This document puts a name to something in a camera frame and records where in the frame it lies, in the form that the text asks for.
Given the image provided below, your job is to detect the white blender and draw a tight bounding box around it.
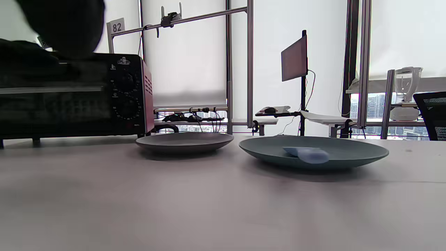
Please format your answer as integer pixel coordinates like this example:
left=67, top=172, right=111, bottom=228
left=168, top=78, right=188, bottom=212
left=390, top=66, right=424, bottom=121

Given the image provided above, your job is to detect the red toaster oven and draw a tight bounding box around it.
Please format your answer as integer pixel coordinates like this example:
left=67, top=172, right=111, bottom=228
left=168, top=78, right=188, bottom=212
left=0, top=52, right=155, bottom=149

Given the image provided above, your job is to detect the grey plate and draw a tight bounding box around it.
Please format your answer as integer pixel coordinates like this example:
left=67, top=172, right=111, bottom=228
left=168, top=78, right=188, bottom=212
left=136, top=132, right=234, bottom=154

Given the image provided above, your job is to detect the white desk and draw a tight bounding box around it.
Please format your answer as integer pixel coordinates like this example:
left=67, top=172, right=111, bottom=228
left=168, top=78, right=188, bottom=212
left=301, top=111, right=353, bottom=138
left=153, top=106, right=279, bottom=136

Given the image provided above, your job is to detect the blue dessert spatula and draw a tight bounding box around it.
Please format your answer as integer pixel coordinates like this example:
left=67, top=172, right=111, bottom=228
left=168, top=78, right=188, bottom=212
left=283, top=146, right=330, bottom=165

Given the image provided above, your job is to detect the dark flat monitor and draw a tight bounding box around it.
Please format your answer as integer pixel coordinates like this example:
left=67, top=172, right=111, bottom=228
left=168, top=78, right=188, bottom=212
left=281, top=31, right=309, bottom=82

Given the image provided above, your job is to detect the black mesh office chair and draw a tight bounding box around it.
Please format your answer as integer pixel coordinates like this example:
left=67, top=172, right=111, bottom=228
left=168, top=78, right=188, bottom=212
left=413, top=91, right=446, bottom=142

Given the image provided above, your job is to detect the white number sign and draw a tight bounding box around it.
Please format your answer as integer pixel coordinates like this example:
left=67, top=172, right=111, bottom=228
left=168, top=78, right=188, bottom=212
left=35, top=36, right=53, bottom=52
left=106, top=17, right=126, bottom=35

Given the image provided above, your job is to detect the person's right hand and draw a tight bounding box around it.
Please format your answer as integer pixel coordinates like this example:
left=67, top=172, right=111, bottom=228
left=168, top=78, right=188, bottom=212
left=16, top=0, right=106, bottom=59

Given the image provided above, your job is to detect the aluminium frame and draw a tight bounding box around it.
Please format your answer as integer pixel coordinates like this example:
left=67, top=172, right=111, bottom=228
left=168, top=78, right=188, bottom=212
left=106, top=0, right=254, bottom=135
left=380, top=69, right=427, bottom=140
left=358, top=0, right=372, bottom=128

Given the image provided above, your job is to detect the teal plate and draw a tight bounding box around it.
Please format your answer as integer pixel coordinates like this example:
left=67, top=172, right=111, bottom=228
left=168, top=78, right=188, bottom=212
left=239, top=135, right=390, bottom=170

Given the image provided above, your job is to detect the black camera clamp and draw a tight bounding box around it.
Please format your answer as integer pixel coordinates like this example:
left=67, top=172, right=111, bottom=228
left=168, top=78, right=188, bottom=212
left=160, top=3, right=182, bottom=29

